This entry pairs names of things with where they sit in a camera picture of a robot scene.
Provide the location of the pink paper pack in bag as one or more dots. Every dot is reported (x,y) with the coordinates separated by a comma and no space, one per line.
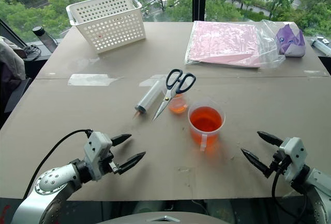
(225,43)

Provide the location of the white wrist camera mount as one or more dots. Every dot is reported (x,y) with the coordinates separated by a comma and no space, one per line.
(294,154)
(97,151)

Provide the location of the black water bottle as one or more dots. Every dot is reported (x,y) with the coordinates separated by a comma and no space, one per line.
(45,37)

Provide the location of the clear tape patch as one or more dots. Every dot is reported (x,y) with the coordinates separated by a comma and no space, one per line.
(90,79)

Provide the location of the purple white tissue pack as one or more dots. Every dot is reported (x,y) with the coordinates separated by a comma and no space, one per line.
(291,41)

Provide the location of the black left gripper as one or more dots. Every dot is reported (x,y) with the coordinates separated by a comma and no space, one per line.
(111,164)

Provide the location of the grey cloth jacket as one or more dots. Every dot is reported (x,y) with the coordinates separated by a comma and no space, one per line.
(10,61)

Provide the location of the clear plastic tube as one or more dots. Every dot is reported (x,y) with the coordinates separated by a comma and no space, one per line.
(322,45)

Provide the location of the measuring cup orange liquid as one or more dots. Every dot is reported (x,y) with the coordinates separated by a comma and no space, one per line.
(205,125)

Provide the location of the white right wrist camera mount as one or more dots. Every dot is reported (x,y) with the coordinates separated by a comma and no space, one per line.
(294,154)

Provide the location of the small clear plastic cup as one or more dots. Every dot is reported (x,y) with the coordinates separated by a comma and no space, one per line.
(178,105)

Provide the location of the clear syringe with orange tip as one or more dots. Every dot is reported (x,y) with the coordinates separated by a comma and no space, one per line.
(150,96)

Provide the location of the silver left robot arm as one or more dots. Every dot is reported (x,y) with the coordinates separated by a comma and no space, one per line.
(51,182)

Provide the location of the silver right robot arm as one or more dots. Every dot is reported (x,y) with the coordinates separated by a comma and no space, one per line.
(320,185)

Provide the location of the white perforated plastic basket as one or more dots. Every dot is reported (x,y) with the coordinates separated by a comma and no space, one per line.
(113,27)

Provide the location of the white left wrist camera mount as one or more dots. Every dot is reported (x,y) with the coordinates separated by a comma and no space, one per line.
(97,151)

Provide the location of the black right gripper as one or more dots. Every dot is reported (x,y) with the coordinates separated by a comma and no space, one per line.
(280,162)

